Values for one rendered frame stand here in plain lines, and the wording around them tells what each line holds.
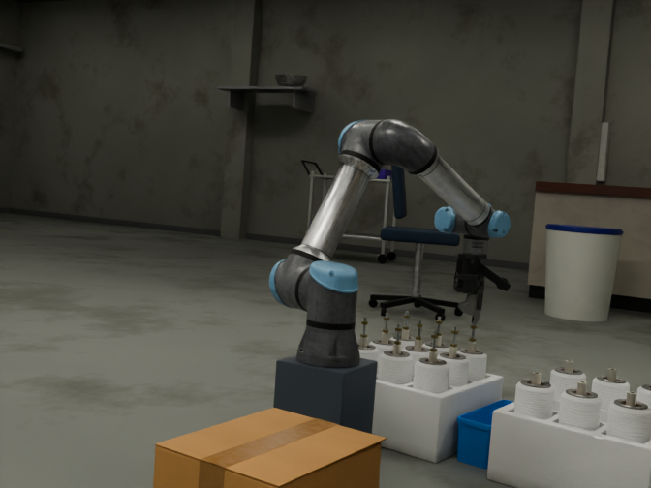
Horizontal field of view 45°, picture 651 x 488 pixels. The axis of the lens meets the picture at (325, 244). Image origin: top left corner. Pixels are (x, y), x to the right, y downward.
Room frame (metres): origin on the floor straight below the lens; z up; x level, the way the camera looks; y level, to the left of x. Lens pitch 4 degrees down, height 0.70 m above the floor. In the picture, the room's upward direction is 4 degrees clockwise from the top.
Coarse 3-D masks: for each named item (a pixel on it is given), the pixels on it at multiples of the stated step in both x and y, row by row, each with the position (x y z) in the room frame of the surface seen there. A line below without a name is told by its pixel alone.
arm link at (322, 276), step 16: (304, 272) 1.88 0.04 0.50; (320, 272) 1.80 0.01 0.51; (336, 272) 1.80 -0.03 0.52; (352, 272) 1.82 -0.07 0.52; (304, 288) 1.84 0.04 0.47; (320, 288) 1.80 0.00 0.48; (336, 288) 1.79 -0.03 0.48; (352, 288) 1.81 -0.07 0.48; (304, 304) 1.85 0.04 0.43; (320, 304) 1.80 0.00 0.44; (336, 304) 1.79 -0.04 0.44; (352, 304) 1.81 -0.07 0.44; (320, 320) 1.80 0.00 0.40; (336, 320) 1.79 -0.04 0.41; (352, 320) 1.82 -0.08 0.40
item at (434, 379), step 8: (416, 368) 2.14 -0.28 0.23; (424, 368) 2.11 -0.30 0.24; (432, 368) 2.11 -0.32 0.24; (440, 368) 2.11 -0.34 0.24; (448, 368) 2.13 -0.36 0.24; (416, 376) 2.14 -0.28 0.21; (424, 376) 2.11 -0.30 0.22; (432, 376) 2.11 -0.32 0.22; (440, 376) 2.11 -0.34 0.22; (448, 376) 2.13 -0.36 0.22; (416, 384) 2.13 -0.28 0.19; (424, 384) 2.11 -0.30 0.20; (432, 384) 2.11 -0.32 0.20; (440, 384) 2.11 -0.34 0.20; (432, 392) 2.11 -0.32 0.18; (440, 392) 2.11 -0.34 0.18
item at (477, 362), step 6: (462, 354) 2.31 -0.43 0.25; (468, 354) 2.30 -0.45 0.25; (474, 354) 2.30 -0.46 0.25; (480, 354) 2.31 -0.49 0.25; (474, 360) 2.29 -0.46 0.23; (480, 360) 2.30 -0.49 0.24; (486, 360) 2.33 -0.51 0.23; (474, 366) 2.29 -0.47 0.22; (480, 366) 2.30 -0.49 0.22; (468, 372) 2.30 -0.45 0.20; (474, 372) 2.29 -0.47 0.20; (480, 372) 2.30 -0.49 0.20; (468, 378) 2.30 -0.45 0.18; (474, 378) 2.30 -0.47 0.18; (480, 378) 2.30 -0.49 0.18
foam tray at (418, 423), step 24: (384, 384) 2.16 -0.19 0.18; (408, 384) 2.16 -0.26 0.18; (480, 384) 2.23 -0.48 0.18; (384, 408) 2.15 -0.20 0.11; (408, 408) 2.11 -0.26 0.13; (432, 408) 2.06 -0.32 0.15; (456, 408) 2.12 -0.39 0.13; (384, 432) 2.15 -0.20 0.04; (408, 432) 2.10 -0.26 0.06; (432, 432) 2.06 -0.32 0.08; (456, 432) 2.13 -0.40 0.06; (432, 456) 2.05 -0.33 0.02
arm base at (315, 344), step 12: (312, 324) 1.81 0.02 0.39; (324, 324) 1.79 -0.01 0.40; (336, 324) 1.79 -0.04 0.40; (348, 324) 1.81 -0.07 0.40; (312, 336) 1.80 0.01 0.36; (324, 336) 1.79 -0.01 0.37; (336, 336) 1.79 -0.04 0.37; (348, 336) 1.81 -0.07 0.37; (300, 348) 1.84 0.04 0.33; (312, 348) 1.79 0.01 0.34; (324, 348) 1.78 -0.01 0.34; (336, 348) 1.79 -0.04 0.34; (348, 348) 1.80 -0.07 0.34; (300, 360) 1.81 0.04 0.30; (312, 360) 1.78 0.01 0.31; (324, 360) 1.77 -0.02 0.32; (336, 360) 1.78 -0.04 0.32; (348, 360) 1.79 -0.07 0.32
